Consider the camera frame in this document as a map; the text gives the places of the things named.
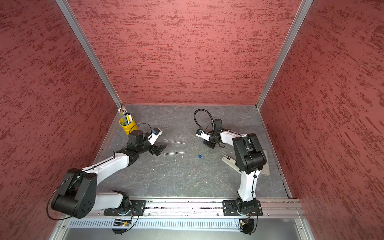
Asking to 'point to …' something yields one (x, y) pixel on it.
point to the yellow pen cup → (130, 127)
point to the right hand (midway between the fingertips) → (206, 141)
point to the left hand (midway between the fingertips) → (160, 142)
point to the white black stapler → (231, 162)
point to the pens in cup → (125, 117)
